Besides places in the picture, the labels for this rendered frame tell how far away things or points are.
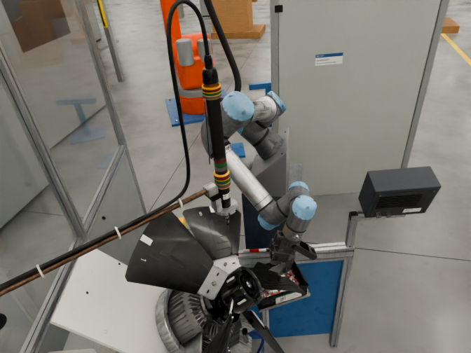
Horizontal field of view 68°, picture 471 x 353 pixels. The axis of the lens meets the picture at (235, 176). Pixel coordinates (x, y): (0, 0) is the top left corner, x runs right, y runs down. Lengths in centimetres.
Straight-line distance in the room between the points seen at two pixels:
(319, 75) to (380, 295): 164
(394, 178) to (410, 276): 143
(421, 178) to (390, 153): 179
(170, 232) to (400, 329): 187
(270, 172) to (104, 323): 98
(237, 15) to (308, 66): 627
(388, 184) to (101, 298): 110
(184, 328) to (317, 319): 118
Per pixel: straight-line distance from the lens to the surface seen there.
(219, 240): 121
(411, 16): 291
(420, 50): 302
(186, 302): 114
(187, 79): 484
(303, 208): 114
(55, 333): 161
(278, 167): 164
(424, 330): 262
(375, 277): 278
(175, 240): 101
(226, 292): 108
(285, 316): 211
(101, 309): 109
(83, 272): 111
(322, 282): 191
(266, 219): 130
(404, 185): 152
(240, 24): 895
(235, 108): 123
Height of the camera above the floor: 210
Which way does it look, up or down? 35 degrees down
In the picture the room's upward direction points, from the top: 5 degrees counter-clockwise
